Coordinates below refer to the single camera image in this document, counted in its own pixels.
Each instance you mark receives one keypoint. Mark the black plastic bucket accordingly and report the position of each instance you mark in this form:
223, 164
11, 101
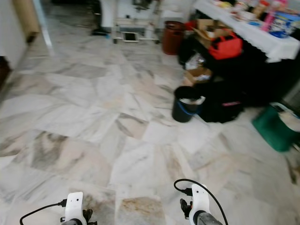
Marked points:
183, 110

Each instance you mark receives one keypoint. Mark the black bag with pink stripe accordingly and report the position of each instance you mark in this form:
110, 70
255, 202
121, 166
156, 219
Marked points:
222, 108

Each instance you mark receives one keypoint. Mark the green plastic bin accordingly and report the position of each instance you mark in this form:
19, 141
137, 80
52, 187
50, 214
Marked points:
273, 129

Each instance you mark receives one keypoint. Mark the small open cardboard box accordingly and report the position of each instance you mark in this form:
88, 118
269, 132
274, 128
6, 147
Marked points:
198, 75

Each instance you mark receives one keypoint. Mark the red fabric bag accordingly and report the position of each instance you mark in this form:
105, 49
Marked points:
226, 46

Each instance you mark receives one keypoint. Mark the brown round bin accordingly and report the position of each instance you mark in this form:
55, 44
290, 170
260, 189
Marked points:
172, 39

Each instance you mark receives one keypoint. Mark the large open cardboard box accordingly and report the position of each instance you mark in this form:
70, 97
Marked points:
210, 29

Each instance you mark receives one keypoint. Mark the white metal cart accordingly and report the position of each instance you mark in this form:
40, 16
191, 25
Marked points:
136, 27

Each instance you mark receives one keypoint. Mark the light wooden door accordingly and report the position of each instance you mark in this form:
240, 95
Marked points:
27, 18

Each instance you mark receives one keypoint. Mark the blue and white carton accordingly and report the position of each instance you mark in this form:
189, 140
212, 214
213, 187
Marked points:
286, 24

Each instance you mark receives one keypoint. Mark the pink plastic bottle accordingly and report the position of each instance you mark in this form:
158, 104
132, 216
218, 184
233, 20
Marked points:
274, 15

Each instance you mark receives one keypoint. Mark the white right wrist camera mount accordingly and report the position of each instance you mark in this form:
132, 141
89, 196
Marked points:
199, 198

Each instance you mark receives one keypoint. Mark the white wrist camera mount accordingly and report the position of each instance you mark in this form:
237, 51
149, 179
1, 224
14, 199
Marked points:
199, 198
74, 204

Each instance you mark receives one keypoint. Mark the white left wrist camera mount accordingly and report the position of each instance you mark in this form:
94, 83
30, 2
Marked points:
74, 204

